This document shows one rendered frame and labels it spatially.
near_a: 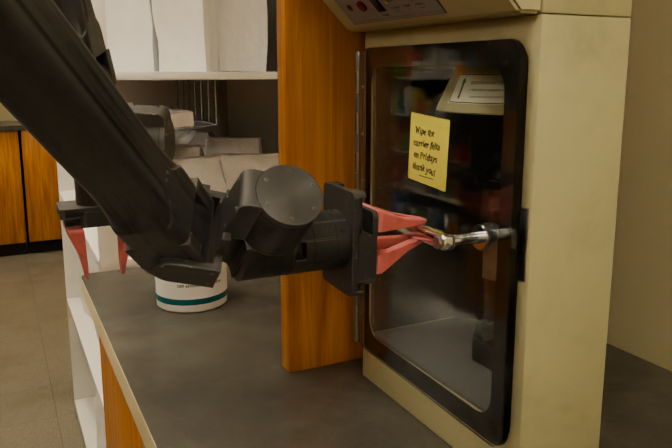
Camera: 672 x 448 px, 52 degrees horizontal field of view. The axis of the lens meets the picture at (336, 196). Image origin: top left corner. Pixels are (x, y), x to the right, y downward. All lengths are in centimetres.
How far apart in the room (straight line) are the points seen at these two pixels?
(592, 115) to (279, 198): 31
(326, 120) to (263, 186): 40
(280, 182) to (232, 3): 143
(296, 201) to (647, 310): 72
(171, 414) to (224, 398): 7
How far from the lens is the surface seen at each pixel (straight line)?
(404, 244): 68
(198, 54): 181
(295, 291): 96
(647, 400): 101
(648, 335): 116
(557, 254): 69
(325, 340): 100
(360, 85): 89
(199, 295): 124
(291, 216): 54
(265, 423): 88
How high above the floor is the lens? 136
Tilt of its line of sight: 10 degrees down
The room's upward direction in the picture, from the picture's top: straight up
